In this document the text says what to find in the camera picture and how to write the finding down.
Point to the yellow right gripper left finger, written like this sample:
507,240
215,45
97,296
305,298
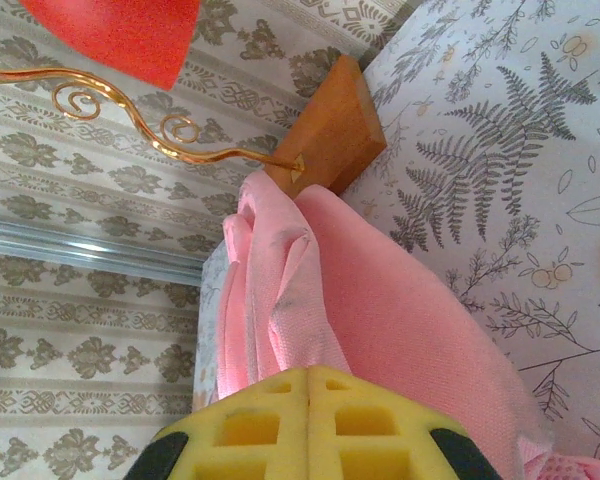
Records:
250,435

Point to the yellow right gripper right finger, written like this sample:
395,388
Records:
370,435

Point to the pink student backpack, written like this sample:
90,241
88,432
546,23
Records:
355,300

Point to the gold stand with red ornaments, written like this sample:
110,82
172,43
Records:
330,130

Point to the aluminium frame post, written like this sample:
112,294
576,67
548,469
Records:
80,250

